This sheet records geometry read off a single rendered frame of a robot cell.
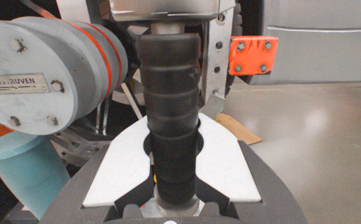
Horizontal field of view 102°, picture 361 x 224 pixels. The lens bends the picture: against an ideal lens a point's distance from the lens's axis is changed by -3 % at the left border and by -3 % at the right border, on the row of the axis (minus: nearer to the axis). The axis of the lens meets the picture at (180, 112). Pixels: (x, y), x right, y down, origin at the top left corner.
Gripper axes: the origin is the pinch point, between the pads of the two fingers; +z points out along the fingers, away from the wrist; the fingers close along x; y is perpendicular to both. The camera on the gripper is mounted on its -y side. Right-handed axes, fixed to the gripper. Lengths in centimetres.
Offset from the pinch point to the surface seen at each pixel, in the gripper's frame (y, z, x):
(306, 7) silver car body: -11.7, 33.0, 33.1
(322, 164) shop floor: 83, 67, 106
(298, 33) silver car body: -5.8, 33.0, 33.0
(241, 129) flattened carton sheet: 82, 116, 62
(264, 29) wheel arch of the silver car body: -6.7, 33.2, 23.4
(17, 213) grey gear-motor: 40, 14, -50
